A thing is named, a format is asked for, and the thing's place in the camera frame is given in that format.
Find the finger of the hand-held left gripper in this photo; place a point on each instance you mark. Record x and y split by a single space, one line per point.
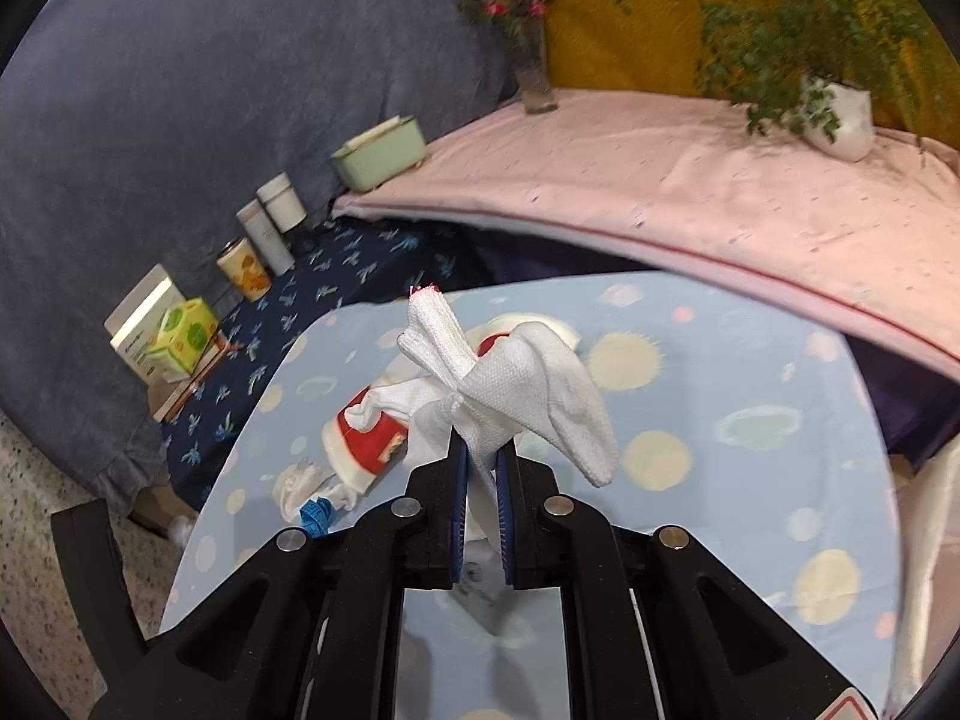
97 570

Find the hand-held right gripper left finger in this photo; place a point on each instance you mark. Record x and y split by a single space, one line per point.
456 480

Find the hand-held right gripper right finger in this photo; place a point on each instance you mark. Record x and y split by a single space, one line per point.
506 510

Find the white woven wipe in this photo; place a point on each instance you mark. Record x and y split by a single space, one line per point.
540 382

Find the bin with white bag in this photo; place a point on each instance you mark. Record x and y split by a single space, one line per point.
930 577

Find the red paper cup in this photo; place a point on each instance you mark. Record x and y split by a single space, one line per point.
367 450

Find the crushed red and white cup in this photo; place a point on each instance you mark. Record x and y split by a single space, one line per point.
491 343

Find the blue crumpled wrapper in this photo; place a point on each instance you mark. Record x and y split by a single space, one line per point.
315 516

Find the crumpled white tissue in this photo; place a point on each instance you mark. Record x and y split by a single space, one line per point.
296 487

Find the thin brown notebook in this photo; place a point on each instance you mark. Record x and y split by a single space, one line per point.
191 390

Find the light blue planet-print tablecloth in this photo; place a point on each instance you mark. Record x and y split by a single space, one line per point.
712 390

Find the navy patterned cloth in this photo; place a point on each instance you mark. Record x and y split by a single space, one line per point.
337 262

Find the green tissue packet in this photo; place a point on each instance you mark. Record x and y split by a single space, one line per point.
184 337

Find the white cardboard box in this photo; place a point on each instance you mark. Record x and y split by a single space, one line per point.
139 315

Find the orange-print paper cup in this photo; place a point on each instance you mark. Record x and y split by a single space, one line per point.
244 274

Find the tall white bottle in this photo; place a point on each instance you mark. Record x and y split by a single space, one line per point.
266 240

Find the short white jar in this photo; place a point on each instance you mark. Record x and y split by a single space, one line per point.
281 206

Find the pale green tissue box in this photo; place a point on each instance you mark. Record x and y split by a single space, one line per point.
375 157

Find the pink blanket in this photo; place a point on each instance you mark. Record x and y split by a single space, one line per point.
675 187

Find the glass vase with red flowers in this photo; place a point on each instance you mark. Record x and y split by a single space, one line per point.
536 90

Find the mustard yellow cloth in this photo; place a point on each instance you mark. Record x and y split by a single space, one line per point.
600 30

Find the grey-blue blanket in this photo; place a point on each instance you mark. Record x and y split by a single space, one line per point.
187 90

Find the green plant in white pot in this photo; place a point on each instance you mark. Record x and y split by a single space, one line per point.
844 120

